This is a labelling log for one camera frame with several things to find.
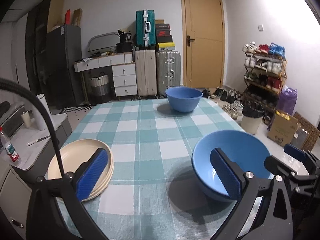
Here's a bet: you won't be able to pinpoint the blue bowl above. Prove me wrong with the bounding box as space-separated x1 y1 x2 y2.
191 130 272 202
165 87 203 113

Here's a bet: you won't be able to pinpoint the cream plate stack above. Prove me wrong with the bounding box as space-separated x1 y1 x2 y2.
60 139 114 202

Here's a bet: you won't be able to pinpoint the cardboard box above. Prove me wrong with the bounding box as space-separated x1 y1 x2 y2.
267 110 300 147

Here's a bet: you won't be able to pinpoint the purple plastic bag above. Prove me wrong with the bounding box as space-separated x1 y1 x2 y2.
277 85 298 115

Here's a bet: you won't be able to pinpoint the white trash bin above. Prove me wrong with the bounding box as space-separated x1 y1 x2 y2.
241 101 265 135

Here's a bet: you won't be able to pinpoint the grey side cabinet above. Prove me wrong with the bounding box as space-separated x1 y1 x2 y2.
0 102 73 230

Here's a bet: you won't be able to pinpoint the teal checked tablecloth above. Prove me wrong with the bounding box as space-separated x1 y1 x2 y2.
67 99 240 239

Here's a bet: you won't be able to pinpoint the white kettle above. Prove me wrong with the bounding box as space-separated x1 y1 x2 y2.
34 93 54 131

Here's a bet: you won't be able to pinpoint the plastic bottle red cap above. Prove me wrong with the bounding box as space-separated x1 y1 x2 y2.
0 127 20 165

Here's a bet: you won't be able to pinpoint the white cup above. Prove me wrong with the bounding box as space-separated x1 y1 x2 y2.
21 111 32 128

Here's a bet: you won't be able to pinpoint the striped laundry basket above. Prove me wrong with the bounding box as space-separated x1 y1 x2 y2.
89 72 111 104

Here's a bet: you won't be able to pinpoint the wooden shoe rack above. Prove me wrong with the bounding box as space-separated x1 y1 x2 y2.
244 52 287 115

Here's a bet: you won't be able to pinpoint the white drawer desk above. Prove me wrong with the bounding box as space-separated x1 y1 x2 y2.
74 52 138 97

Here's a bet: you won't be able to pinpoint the dark grey refrigerator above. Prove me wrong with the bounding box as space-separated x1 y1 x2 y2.
46 24 84 108

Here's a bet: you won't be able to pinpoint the silver suitcase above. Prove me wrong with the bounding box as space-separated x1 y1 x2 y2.
156 50 181 96

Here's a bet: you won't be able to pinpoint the beige suitcase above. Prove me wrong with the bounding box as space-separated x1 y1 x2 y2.
135 49 157 97

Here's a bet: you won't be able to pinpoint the wooden door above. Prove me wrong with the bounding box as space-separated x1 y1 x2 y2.
181 0 225 88

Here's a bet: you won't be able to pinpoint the teal suitcase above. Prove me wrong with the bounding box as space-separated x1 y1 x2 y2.
136 10 156 49

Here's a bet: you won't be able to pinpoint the stacked shoe boxes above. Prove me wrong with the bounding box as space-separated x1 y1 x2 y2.
155 20 176 51

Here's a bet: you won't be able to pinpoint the black cable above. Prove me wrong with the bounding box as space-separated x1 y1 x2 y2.
0 77 86 240

